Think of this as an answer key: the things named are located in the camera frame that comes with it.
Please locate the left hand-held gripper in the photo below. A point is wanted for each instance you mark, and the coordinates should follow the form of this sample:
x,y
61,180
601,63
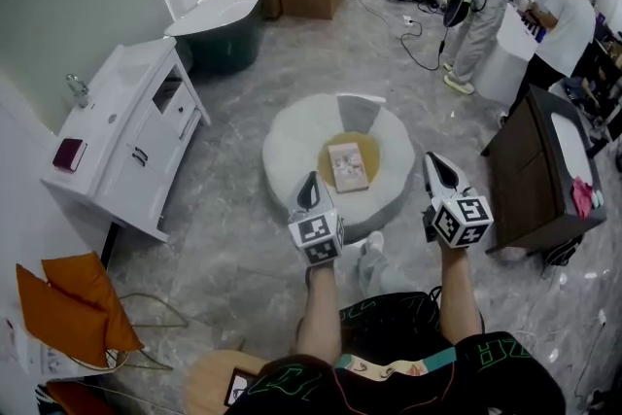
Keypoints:
x,y
316,233

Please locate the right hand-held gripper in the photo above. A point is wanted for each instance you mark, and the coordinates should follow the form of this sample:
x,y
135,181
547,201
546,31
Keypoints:
x,y
461,221

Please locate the beige book with photo cover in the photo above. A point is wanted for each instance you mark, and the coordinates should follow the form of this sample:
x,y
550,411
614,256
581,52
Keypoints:
x,y
349,167

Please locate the round white egg-shaped pouf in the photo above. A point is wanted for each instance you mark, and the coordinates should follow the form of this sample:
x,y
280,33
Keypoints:
x,y
296,146

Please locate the person's right forearm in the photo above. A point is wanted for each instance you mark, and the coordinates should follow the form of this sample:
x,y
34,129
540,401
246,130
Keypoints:
x,y
454,296

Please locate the person's left forearm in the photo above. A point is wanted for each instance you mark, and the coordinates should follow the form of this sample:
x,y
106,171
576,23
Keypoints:
x,y
318,311

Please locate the wooden coffee table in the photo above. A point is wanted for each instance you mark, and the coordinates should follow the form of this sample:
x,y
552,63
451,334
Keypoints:
x,y
209,379

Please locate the person's left white shoe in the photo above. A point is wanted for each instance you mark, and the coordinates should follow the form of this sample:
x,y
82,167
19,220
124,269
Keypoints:
x,y
374,240

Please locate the dark wooden cabinet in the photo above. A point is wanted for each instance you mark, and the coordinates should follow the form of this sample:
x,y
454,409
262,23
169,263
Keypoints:
x,y
522,180

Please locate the person's grey trousers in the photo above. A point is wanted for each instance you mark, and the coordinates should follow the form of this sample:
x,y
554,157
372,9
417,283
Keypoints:
x,y
384,274

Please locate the white sink basin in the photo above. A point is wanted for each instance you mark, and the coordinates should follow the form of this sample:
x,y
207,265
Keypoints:
x,y
571,146

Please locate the pink cloth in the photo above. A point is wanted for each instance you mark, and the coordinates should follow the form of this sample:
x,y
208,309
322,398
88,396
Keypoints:
x,y
581,198

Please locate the dark green bathtub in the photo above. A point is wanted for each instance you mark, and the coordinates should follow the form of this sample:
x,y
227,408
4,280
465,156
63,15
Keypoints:
x,y
223,34

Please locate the white vanity cabinet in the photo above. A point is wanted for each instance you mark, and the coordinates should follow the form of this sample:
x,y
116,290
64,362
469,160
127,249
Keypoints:
x,y
121,150

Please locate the person's black printed shirt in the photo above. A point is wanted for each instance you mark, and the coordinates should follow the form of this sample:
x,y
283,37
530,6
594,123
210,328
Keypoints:
x,y
398,384

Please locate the maroon box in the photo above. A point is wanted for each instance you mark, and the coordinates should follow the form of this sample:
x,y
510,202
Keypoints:
x,y
69,154

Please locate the chrome faucet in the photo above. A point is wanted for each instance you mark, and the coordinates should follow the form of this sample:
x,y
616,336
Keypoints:
x,y
78,88

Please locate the black picture frame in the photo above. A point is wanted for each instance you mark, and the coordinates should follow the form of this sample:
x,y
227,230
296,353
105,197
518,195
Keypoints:
x,y
239,386

